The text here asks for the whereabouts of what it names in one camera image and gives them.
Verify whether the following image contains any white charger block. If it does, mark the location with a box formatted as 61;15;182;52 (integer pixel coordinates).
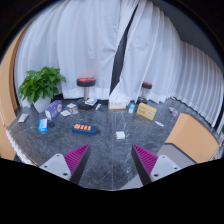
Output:
115;130;126;141

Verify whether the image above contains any yellow cardboard box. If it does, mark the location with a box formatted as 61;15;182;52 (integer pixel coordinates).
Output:
136;102;158;121

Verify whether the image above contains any small blue white box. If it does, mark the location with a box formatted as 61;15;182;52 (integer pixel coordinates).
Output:
128;102;136;115

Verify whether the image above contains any black red-topped stool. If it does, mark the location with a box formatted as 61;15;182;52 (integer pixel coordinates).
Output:
136;81;153;105
76;76;97;111

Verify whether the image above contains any purple cardboard box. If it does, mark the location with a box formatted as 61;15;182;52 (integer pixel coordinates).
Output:
44;99;64;122

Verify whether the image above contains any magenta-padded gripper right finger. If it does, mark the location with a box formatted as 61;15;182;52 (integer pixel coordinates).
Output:
130;143;182;187

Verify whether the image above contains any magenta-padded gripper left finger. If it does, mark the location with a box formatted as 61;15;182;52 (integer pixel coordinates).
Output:
39;143;92;185

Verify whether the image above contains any green potted plant white pot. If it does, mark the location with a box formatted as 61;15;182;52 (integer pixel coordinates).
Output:
17;66;67;114

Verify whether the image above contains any white booklet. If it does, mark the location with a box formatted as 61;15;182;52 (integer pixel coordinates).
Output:
84;97;99;107

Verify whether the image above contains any white orange carton box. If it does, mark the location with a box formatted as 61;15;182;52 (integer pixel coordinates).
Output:
107;99;128;111

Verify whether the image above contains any white curtain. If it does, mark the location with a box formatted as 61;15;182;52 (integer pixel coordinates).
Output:
13;0;139;108
109;0;224;129

